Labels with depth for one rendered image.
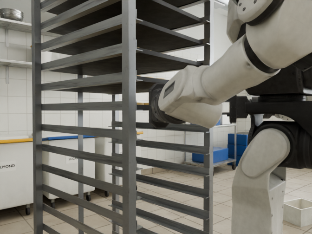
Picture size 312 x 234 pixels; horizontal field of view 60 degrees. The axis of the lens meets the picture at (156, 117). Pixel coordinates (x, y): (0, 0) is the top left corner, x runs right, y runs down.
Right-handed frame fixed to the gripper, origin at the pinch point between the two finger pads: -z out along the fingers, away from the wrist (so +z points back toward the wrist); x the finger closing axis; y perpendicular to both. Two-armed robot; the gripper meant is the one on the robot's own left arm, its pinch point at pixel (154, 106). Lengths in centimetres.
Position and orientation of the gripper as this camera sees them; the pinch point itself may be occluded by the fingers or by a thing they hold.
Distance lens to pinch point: 77.6
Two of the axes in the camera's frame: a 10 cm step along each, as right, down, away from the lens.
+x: 0.0, -10.0, -0.2
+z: 3.1, 0.2, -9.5
